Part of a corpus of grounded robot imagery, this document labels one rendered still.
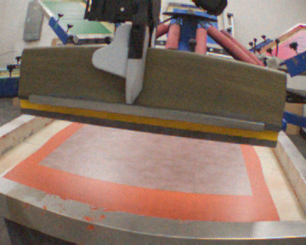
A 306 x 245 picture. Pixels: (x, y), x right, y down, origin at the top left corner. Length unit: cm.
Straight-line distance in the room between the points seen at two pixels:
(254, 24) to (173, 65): 472
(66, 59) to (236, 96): 21
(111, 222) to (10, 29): 591
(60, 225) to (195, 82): 22
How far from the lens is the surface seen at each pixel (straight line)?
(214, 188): 49
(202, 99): 38
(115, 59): 37
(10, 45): 610
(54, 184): 46
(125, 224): 31
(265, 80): 38
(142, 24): 34
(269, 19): 515
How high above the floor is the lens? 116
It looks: 14 degrees down
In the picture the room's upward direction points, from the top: 5 degrees clockwise
